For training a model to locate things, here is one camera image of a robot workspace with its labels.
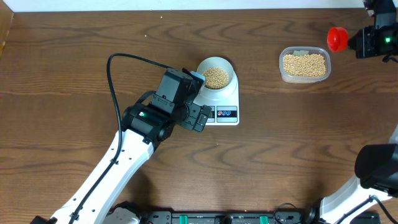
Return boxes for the clear plastic container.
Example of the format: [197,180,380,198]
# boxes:
[279,47,331,83]

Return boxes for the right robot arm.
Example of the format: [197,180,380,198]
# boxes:
[306,0,397,223]

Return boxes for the red plastic measuring scoop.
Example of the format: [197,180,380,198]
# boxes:
[327,27,349,52]

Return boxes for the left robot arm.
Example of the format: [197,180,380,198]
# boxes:
[32,68,211,223]

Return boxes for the soybeans in container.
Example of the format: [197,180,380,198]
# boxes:
[282,54,326,77]

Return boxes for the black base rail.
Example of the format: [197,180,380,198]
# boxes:
[105,210,381,224]

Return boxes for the soybeans in bowl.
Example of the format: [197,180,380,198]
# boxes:
[203,67,229,90]

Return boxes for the white digital kitchen scale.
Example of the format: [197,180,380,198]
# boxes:
[194,72,240,126]

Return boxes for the grey plastic bowl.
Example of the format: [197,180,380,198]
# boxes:
[197,57,234,90]

